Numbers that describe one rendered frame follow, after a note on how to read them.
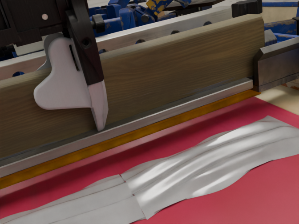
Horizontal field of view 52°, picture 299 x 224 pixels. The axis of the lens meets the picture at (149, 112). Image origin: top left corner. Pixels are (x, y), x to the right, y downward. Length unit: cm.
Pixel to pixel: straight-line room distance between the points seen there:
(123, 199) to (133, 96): 10
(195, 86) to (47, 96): 16
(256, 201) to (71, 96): 17
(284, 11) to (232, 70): 252
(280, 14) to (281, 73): 252
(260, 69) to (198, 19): 25
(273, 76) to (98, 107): 21
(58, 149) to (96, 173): 5
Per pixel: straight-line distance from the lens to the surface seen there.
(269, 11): 299
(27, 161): 30
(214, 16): 61
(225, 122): 36
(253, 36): 37
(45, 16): 26
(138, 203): 25
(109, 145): 33
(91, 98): 27
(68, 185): 31
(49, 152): 29
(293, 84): 44
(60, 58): 27
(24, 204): 31
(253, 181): 27
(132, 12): 94
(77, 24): 25
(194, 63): 33
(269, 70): 38
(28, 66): 51
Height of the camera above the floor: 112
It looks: 23 degrees down
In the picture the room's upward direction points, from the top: 11 degrees counter-clockwise
